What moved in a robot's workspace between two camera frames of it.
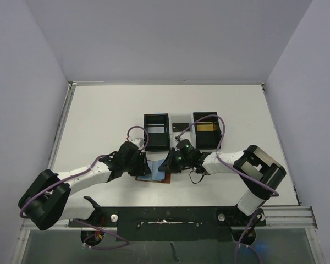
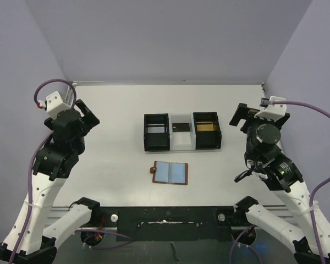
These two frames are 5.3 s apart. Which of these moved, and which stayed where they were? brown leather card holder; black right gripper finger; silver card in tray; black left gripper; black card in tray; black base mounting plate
Moved: black right gripper finger; brown leather card holder; black left gripper
Stayed: black base mounting plate; black card in tray; silver card in tray
